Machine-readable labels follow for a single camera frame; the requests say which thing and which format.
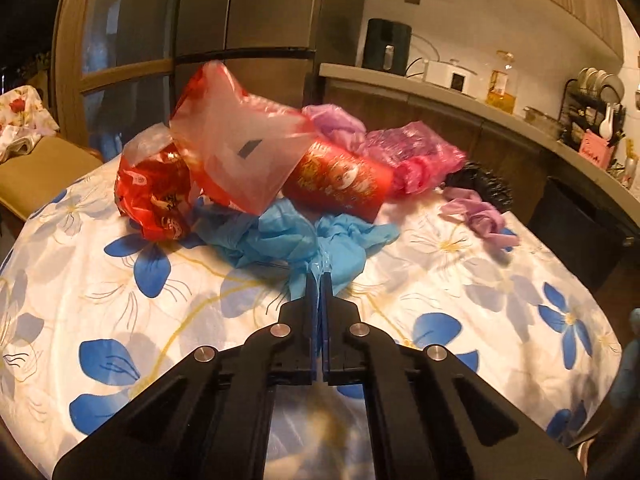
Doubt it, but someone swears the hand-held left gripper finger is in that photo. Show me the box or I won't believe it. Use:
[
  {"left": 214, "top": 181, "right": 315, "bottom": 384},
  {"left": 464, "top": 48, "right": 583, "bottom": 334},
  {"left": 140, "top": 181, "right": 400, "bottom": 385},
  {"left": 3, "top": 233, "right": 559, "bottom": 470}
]
[
  {"left": 52, "top": 274, "right": 319, "bottom": 480},
  {"left": 321, "top": 274, "right": 586, "bottom": 480}
]

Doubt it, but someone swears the pink plastic bag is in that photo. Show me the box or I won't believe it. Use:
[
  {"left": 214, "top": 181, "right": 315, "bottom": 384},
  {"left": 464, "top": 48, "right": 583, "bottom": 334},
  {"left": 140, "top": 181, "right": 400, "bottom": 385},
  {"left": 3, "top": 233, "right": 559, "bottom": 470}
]
[{"left": 362, "top": 121, "right": 468, "bottom": 200}]

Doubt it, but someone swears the kitchen counter with wooden cabinets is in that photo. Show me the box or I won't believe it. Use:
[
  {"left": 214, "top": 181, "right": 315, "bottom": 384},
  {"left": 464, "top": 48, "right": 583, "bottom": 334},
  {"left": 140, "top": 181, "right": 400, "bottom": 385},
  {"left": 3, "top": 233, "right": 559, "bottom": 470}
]
[{"left": 305, "top": 62, "right": 640, "bottom": 321}]

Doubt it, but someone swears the red cylindrical can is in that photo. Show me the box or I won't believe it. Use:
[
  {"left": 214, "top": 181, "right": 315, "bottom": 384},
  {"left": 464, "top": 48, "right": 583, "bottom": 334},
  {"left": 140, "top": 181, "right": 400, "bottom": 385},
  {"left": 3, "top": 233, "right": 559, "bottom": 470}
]
[{"left": 282, "top": 140, "right": 395, "bottom": 222}]

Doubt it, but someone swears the wooden glass door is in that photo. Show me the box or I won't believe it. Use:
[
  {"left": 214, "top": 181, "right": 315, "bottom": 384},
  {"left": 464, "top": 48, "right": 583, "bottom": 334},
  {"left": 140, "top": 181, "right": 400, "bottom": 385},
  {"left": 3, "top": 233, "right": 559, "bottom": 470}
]
[{"left": 52, "top": 0, "right": 186, "bottom": 161}]

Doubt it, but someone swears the tan chair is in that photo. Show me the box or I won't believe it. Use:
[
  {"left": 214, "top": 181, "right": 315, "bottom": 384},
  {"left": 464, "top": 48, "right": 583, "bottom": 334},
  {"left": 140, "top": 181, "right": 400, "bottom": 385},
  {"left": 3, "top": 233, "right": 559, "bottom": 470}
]
[{"left": 0, "top": 135, "right": 103, "bottom": 221}]

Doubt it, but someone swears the blue plastic bag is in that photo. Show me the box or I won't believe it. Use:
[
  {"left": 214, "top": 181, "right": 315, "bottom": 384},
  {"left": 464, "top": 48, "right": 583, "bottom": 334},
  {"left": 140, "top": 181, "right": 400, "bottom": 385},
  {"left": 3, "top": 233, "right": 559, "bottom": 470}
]
[{"left": 192, "top": 197, "right": 401, "bottom": 306}]

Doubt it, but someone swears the black dish rack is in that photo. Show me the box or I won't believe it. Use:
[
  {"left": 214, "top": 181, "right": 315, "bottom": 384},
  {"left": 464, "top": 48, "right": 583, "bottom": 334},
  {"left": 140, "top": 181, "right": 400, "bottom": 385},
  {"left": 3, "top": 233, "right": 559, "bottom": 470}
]
[{"left": 565, "top": 67, "right": 627, "bottom": 148}]

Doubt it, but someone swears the red printed crumpled bag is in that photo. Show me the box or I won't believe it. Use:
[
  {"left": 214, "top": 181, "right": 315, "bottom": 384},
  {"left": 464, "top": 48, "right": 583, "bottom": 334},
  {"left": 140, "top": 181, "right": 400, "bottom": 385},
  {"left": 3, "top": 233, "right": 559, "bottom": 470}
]
[{"left": 114, "top": 125, "right": 201, "bottom": 242}]

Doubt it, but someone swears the black plastic bag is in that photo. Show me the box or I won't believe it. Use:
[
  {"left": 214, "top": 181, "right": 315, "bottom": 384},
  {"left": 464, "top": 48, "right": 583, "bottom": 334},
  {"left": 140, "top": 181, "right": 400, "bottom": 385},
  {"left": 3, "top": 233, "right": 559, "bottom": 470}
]
[{"left": 445, "top": 162, "right": 513, "bottom": 211}]

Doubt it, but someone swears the translucent red white plastic bag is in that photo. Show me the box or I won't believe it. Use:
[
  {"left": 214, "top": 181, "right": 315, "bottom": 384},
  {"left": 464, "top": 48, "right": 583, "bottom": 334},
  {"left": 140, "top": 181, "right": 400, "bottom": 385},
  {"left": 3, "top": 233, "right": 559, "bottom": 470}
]
[{"left": 170, "top": 60, "right": 316, "bottom": 216}]

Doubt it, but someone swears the cooking oil bottle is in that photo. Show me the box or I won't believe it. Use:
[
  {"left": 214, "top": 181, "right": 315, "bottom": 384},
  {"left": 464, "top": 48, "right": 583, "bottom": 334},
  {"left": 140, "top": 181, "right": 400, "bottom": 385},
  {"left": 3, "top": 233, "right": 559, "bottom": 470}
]
[{"left": 486, "top": 50, "right": 517, "bottom": 115}]

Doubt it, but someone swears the black air fryer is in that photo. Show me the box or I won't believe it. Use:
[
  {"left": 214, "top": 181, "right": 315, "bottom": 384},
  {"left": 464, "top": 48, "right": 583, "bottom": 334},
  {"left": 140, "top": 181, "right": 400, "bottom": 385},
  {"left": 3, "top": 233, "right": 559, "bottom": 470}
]
[{"left": 361, "top": 18, "right": 413, "bottom": 71}]

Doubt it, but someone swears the dark steel refrigerator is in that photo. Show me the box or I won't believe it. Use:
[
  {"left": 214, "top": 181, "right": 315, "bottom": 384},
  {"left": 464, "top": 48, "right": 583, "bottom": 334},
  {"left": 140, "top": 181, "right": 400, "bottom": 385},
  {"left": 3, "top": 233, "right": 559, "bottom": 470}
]
[{"left": 172, "top": 0, "right": 371, "bottom": 126}]

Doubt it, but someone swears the white power cable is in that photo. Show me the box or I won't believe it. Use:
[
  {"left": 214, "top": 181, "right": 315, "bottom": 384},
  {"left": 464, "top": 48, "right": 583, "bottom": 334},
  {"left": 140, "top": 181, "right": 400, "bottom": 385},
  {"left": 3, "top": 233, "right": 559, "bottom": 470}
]
[{"left": 406, "top": 35, "right": 443, "bottom": 78}]

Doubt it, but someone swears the blue floral tablecloth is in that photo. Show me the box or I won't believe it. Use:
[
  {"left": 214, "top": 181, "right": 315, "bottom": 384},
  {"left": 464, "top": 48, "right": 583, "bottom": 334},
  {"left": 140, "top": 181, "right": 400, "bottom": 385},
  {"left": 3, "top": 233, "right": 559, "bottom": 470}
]
[{"left": 0, "top": 160, "right": 623, "bottom": 480}]

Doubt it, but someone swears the purple plastic bag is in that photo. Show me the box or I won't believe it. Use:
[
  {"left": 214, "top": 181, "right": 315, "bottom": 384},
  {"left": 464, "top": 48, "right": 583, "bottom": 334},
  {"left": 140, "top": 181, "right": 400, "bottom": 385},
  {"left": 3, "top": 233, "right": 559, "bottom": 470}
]
[
  {"left": 439, "top": 186, "right": 521, "bottom": 253},
  {"left": 301, "top": 104, "right": 368, "bottom": 153}
]

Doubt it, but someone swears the glass food container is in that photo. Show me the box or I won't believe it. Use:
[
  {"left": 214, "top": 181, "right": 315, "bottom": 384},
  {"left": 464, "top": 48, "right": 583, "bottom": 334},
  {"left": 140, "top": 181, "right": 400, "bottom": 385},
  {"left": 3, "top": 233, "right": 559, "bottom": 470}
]
[{"left": 523, "top": 106, "right": 563, "bottom": 138}]

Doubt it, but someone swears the pink box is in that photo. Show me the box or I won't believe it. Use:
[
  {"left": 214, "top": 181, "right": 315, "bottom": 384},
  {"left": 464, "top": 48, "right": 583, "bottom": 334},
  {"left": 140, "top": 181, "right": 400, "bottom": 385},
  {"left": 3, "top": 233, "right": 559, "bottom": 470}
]
[{"left": 580, "top": 129, "right": 617, "bottom": 168}]

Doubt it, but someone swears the white rice cooker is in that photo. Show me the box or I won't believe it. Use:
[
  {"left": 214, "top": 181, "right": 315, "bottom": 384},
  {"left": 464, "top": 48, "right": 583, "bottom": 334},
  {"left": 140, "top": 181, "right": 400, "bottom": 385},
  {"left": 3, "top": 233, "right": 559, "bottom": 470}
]
[{"left": 422, "top": 58, "right": 482, "bottom": 97}]

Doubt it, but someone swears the red floral cloth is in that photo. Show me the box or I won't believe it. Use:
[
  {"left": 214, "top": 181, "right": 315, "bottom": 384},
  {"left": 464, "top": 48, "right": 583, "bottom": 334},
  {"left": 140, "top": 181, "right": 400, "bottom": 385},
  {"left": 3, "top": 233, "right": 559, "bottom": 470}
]
[{"left": 0, "top": 85, "right": 60, "bottom": 161}]

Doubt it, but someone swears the black trash bin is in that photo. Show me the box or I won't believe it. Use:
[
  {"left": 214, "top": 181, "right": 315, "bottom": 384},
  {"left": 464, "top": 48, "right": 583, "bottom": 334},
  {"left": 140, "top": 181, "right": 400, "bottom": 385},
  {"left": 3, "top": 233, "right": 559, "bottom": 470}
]
[{"left": 527, "top": 176, "right": 640, "bottom": 293}]

